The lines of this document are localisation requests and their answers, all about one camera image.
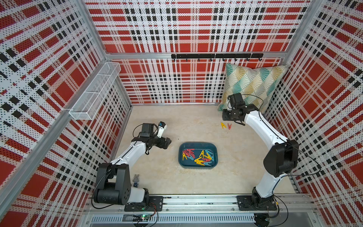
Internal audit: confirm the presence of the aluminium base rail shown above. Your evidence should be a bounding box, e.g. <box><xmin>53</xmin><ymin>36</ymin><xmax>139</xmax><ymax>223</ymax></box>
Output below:
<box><xmin>80</xmin><ymin>194</ymin><xmax>324</xmax><ymax>227</ymax></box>

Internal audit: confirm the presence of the green circuit board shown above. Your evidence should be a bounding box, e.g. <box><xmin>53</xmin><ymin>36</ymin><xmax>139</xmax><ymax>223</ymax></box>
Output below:
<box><xmin>132</xmin><ymin>214</ymin><xmax>150</xmax><ymax>222</ymax></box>

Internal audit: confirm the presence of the pink clothespin in tray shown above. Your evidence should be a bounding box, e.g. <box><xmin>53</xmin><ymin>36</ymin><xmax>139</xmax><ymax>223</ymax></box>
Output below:
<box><xmin>183</xmin><ymin>149</ymin><xmax>195</xmax><ymax>159</ymax></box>

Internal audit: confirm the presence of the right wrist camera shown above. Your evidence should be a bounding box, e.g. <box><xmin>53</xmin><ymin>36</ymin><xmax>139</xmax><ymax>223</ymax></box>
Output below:
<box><xmin>227</xmin><ymin>93</ymin><xmax>245</xmax><ymax>109</ymax></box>

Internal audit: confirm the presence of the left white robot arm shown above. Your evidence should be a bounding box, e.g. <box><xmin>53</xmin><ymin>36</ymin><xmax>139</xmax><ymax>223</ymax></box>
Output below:
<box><xmin>92</xmin><ymin>136</ymin><xmax>172</xmax><ymax>206</ymax></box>

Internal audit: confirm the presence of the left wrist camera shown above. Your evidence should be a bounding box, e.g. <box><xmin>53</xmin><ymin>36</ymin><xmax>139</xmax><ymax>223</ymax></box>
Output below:
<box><xmin>140</xmin><ymin>123</ymin><xmax>155</xmax><ymax>138</ymax></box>

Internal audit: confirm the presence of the white wire mesh shelf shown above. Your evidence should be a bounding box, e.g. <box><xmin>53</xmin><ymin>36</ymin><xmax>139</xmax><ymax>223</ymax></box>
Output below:
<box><xmin>69</xmin><ymin>62</ymin><xmax>121</xmax><ymax>121</ymax></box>

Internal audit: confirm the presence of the patterned green yellow pillow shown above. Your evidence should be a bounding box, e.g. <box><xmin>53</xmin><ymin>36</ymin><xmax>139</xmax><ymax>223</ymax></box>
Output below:
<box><xmin>218</xmin><ymin>63</ymin><xmax>288</xmax><ymax>113</ymax></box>

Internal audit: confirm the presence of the cyan clothespin in tray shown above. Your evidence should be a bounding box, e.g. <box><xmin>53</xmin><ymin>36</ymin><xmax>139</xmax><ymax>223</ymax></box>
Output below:
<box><xmin>204</xmin><ymin>149</ymin><xmax>214</xmax><ymax>161</ymax></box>

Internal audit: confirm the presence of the yellow clothespin in tray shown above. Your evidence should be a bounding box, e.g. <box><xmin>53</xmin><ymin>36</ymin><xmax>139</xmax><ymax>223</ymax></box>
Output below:
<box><xmin>194</xmin><ymin>158</ymin><xmax>205</xmax><ymax>166</ymax></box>

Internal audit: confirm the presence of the black hook rail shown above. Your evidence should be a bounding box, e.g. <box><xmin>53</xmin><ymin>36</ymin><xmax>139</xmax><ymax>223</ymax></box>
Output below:
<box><xmin>171</xmin><ymin>53</ymin><xmax>264</xmax><ymax>60</ymax></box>

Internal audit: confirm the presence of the teal plastic storage tray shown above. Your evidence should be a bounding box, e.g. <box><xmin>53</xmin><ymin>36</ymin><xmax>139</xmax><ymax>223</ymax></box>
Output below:
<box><xmin>178</xmin><ymin>142</ymin><xmax>218</xmax><ymax>169</ymax></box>

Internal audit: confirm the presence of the grey rabbit figurine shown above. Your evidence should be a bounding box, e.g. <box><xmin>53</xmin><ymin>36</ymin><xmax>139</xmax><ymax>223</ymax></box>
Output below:
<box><xmin>133</xmin><ymin>174</ymin><xmax>140</xmax><ymax>188</ymax></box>

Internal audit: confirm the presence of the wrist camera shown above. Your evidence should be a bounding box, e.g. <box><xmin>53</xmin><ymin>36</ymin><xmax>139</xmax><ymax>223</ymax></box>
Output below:
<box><xmin>140</xmin><ymin>123</ymin><xmax>155</xmax><ymax>138</ymax></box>
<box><xmin>227</xmin><ymin>93</ymin><xmax>245</xmax><ymax>109</ymax></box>

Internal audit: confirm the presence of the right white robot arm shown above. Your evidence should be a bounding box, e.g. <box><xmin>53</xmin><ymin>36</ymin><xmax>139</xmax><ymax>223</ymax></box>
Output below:
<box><xmin>222</xmin><ymin>105</ymin><xmax>299</xmax><ymax>199</ymax></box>

